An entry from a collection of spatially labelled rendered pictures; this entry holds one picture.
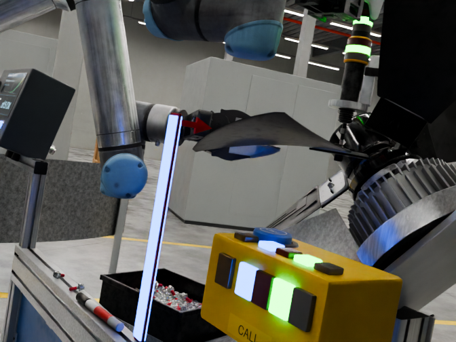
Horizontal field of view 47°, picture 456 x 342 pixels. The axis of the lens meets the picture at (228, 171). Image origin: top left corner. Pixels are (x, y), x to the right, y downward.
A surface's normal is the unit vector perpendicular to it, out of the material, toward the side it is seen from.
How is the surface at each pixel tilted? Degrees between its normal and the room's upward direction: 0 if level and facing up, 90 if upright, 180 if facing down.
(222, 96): 90
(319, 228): 55
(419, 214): 66
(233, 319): 90
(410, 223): 73
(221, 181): 90
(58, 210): 90
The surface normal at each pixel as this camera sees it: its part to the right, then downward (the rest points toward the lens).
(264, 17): 0.26, 0.11
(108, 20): 0.51, 0.04
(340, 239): -0.15, -0.56
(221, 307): -0.79, -0.11
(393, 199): -0.56, -0.40
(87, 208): 0.84, 0.17
